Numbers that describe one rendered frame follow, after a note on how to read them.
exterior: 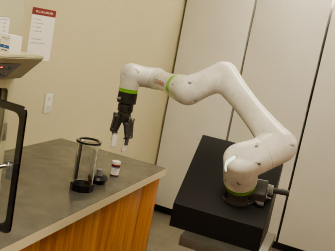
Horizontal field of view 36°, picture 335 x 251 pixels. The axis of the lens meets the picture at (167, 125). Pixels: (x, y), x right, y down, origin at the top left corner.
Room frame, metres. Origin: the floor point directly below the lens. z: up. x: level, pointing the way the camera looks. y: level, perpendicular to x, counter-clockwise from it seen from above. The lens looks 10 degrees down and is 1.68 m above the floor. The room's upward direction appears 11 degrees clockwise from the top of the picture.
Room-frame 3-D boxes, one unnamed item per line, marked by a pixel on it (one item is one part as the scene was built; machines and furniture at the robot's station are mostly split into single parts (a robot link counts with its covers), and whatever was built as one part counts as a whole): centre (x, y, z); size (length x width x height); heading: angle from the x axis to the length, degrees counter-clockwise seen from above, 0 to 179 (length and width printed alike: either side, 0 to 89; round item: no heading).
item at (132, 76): (2.45, 0.21, 1.43); 0.13 x 0.11 x 0.14; 111
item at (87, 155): (2.15, 0.32, 1.06); 0.11 x 0.11 x 0.21
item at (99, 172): (2.28, 0.27, 0.97); 0.09 x 0.09 x 0.07
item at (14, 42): (1.76, 0.58, 1.54); 0.05 x 0.05 x 0.06; 56
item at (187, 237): (1.94, -0.33, 0.92); 0.32 x 0.32 x 0.04; 72
